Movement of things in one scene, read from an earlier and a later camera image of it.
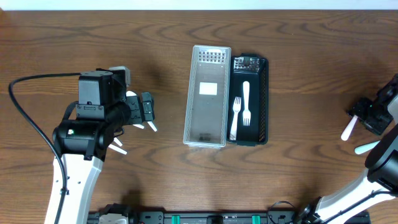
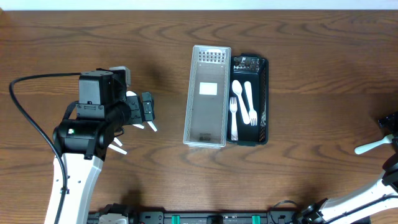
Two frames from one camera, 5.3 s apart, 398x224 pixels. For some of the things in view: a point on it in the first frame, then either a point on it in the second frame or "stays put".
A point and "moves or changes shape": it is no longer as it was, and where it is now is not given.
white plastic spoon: (138, 126) stays put
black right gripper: (362, 109) -> (392, 123)
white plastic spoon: (117, 140) stays put
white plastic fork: (246, 113) moves or changes shape
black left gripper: (146, 109) stays put
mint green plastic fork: (365, 147) stays put
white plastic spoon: (349, 129) -> (237, 87)
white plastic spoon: (152, 126) stays put
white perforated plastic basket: (206, 112) stays put
